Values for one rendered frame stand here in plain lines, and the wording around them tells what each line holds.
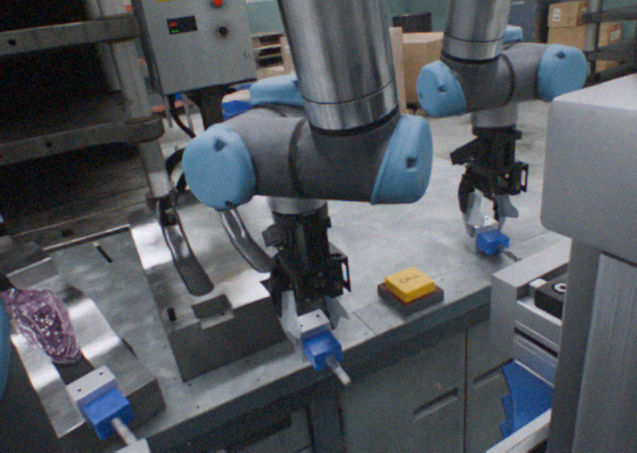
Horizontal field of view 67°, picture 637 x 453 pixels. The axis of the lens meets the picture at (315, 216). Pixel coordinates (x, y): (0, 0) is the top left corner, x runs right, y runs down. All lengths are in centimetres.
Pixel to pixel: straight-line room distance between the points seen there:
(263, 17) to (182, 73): 672
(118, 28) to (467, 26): 89
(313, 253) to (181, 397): 28
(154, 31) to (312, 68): 114
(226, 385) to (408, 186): 44
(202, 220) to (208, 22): 72
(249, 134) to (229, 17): 109
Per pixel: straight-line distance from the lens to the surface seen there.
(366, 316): 80
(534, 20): 740
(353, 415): 94
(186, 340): 72
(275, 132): 43
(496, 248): 94
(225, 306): 76
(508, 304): 54
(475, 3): 63
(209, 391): 73
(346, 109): 36
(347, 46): 35
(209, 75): 151
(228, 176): 43
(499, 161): 85
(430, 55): 520
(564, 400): 18
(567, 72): 74
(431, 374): 100
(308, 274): 60
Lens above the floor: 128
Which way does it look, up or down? 24 degrees down
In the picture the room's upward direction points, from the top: 7 degrees counter-clockwise
